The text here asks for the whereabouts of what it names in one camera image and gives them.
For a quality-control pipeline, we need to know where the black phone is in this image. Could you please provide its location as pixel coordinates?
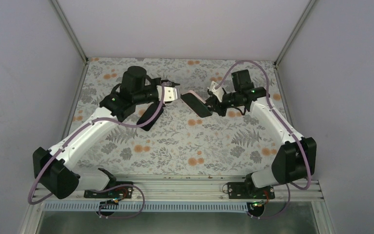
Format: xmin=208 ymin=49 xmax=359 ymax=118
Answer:
xmin=136 ymin=102 xmax=164 ymax=132

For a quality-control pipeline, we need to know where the black smartphone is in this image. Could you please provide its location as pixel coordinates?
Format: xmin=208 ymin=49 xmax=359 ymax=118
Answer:
xmin=181 ymin=93 xmax=212 ymax=118

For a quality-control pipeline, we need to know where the pink phone case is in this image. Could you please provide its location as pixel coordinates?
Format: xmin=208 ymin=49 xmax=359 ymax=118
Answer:
xmin=187 ymin=90 xmax=206 ymax=103

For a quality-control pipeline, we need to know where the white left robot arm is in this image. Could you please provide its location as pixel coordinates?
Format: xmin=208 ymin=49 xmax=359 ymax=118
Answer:
xmin=28 ymin=66 xmax=180 ymax=204

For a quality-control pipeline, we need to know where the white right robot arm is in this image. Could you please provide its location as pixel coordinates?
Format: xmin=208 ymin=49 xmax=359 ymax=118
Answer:
xmin=206 ymin=70 xmax=317 ymax=198

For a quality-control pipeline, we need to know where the floral patterned table mat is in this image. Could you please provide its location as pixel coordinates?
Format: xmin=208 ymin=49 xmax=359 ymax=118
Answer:
xmin=71 ymin=57 xmax=284 ymax=176

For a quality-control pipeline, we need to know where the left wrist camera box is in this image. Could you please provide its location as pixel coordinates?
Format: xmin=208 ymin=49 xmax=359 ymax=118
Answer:
xmin=164 ymin=86 xmax=179 ymax=103

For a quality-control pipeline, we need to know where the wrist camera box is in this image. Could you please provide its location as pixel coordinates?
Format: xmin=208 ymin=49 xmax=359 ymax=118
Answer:
xmin=208 ymin=81 xmax=224 ymax=102
xmin=164 ymin=86 xmax=179 ymax=103

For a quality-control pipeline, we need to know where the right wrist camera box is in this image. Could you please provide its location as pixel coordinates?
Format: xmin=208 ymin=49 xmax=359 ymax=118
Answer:
xmin=208 ymin=81 xmax=224 ymax=102

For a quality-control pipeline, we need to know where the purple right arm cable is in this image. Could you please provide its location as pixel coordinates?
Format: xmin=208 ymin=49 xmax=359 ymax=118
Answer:
xmin=214 ymin=60 xmax=312 ymax=191

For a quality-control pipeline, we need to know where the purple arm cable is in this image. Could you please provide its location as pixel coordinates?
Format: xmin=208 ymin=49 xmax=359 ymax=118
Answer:
xmin=27 ymin=84 xmax=166 ymax=206
xmin=214 ymin=60 xmax=312 ymax=191

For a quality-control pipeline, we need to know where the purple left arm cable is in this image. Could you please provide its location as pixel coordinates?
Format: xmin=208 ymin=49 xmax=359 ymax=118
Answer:
xmin=27 ymin=84 xmax=166 ymax=206

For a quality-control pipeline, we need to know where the aluminium frame post left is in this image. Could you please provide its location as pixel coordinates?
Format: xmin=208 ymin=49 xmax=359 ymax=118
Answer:
xmin=51 ymin=0 xmax=88 ymax=63

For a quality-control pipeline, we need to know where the aluminium frame post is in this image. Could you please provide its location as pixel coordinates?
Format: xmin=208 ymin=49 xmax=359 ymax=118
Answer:
xmin=274 ymin=0 xmax=317 ymax=67
xmin=51 ymin=0 xmax=88 ymax=63

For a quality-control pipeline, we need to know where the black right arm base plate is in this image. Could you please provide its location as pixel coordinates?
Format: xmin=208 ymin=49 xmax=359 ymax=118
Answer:
xmin=226 ymin=182 xmax=275 ymax=199

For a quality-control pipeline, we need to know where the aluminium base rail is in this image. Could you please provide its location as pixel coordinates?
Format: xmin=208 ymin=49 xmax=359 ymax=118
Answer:
xmin=32 ymin=174 xmax=324 ymax=202

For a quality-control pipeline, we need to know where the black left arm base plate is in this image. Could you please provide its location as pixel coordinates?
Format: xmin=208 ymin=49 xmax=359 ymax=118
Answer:
xmin=84 ymin=181 xmax=133 ymax=199

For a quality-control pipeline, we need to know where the aluminium frame post right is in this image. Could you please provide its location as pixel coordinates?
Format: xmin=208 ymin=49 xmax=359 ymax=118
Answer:
xmin=274 ymin=0 xmax=317 ymax=67

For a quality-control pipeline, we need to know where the white slotted cable duct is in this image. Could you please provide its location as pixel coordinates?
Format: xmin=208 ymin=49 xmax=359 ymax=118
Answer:
xmin=43 ymin=201 xmax=263 ymax=213

